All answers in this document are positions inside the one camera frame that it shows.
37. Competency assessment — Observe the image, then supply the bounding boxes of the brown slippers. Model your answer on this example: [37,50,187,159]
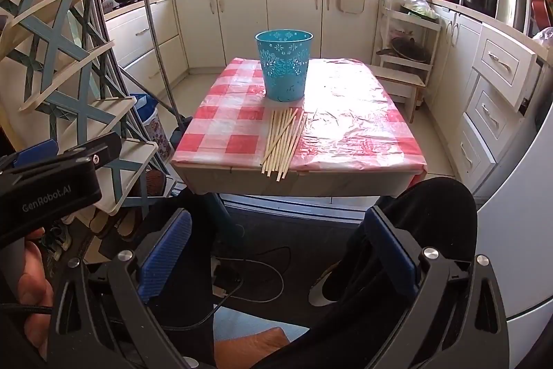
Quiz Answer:
[88,207,150,242]

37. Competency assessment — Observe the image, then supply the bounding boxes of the black pan with lid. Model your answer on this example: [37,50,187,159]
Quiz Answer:
[376,36,433,65]

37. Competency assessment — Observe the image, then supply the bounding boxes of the blue printed plastic bag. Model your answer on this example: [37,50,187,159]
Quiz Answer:
[129,93,174,163]

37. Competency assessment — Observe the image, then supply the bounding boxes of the orange cloth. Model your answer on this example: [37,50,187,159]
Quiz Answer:
[215,327,291,369]

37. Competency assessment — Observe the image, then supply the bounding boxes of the blue perforated plastic basket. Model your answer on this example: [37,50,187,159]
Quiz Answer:
[255,29,314,102]

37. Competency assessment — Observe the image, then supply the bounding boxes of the person's left hand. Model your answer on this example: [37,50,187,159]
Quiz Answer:
[17,227,56,358]

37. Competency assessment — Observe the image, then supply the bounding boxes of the mop with metal handle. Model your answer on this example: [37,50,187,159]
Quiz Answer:
[140,0,195,151]

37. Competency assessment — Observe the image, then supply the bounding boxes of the grey sneaker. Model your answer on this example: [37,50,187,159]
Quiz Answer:
[41,222,74,261]

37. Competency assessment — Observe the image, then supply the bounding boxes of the blue and white shoe rack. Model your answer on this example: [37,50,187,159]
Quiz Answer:
[0,0,161,218]

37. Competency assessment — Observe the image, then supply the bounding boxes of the person's right leg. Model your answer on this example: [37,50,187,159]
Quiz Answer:
[309,178,478,369]

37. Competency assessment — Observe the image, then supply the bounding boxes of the bundle of wooden chopsticks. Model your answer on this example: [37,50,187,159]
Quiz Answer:
[260,107,308,182]

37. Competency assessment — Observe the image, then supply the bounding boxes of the red checkered tablecloth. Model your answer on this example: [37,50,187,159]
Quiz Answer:
[172,57,428,175]

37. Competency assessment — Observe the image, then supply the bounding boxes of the grey metal rails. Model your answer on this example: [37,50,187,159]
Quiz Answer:
[82,0,171,179]

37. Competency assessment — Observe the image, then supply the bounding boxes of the white shoe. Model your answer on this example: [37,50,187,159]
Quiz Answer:
[309,261,346,307]

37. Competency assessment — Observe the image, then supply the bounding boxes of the white wooden stool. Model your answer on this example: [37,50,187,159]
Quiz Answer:
[367,64,428,124]

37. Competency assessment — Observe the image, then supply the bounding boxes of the white kitchen appliance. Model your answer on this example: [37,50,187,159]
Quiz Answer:
[495,0,530,35]

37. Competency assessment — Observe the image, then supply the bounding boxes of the white wooden shelf unit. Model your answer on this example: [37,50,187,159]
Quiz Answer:
[375,0,442,86]

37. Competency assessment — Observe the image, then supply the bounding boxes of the bag of vegetables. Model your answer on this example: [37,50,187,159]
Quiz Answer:
[400,0,439,20]

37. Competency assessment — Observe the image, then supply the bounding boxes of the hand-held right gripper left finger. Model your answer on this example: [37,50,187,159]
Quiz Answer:
[47,208,194,369]

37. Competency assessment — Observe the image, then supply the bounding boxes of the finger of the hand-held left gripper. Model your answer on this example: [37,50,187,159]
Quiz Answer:
[54,131,123,175]
[0,139,60,178]

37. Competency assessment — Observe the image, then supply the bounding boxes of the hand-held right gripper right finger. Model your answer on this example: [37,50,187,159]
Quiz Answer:
[365,205,511,369]

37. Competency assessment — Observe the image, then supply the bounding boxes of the light blue cloth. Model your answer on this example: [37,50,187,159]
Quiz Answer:
[214,306,309,346]

